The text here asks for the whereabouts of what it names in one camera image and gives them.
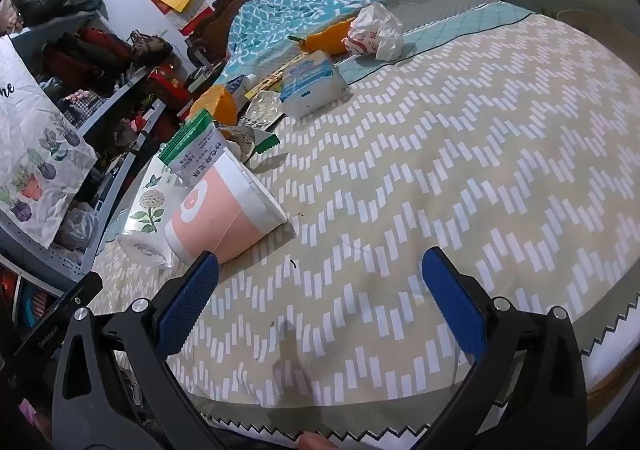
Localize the grey metal shelf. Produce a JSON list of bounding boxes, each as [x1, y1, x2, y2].
[[0, 10, 168, 281]]

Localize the flat yellow box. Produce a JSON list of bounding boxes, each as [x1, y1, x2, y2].
[[257, 60, 288, 91]]

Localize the beige chevron blanket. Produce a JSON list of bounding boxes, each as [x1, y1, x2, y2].
[[90, 12, 640, 423]]

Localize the green and white packet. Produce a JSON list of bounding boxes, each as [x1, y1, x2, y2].
[[158, 108, 227, 189]]

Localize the teal quilted sheet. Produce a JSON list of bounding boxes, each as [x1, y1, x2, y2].
[[332, 0, 536, 86]]

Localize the pink and white tissue roll pack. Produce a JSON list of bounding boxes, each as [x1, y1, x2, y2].
[[164, 148, 289, 267]]

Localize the beige round bin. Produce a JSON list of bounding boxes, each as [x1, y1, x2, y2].
[[556, 8, 623, 36]]

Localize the white plastic bag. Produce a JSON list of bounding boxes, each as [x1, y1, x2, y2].
[[344, 2, 404, 61]]

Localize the silver blister pill pack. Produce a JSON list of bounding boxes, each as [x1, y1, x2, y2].
[[244, 92, 284, 131]]

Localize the grey bed sheet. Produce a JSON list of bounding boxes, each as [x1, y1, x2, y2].
[[387, 0, 503, 38]]

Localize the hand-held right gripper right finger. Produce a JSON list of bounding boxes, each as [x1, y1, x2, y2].
[[421, 247, 589, 450]]

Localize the orange round container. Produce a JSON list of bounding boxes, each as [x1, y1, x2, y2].
[[189, 85, 239, 127]]

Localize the blue and white tissue pack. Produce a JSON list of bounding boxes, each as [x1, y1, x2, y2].
[[279, 52, 354, 119]]

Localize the floral toilet paper roll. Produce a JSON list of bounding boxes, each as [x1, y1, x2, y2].
[[117, 169, 187, 271]]

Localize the white plant print tote bag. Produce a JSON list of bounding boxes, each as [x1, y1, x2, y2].
[[0, 36, 99, 249]]

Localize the red bags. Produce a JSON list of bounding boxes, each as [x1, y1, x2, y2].
[[42, 26, 133, 83]]

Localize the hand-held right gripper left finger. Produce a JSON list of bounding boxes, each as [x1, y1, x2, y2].
[[52, 250, 221, 450]]

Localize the brown handbag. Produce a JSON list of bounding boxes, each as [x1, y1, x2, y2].
[[129, 30, 174, 66]]

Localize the green zigzag edged wrapper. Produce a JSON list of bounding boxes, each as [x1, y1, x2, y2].
[[254, 134, 280, 157]]

